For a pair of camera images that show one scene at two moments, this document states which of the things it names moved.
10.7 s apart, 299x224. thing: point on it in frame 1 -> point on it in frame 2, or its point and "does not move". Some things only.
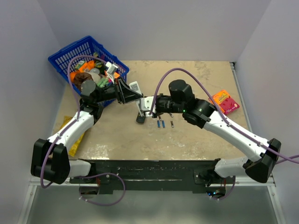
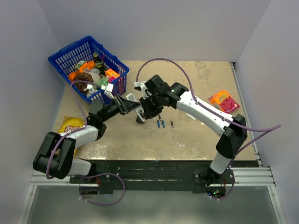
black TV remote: x=140 y=118 does not move
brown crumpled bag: x=80 y=77 does not move
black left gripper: x=124 y=94 -> x=128 y=105
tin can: x=95 y=70 does not move
